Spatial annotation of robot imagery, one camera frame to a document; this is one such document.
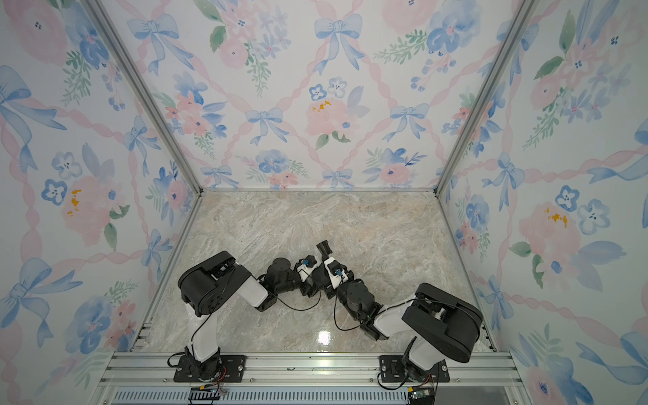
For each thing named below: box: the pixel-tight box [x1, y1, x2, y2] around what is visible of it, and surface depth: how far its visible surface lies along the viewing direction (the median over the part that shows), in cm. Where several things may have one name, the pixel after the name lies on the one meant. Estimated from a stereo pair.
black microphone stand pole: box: [315, 239, 333, 262], surface depth 80 cm
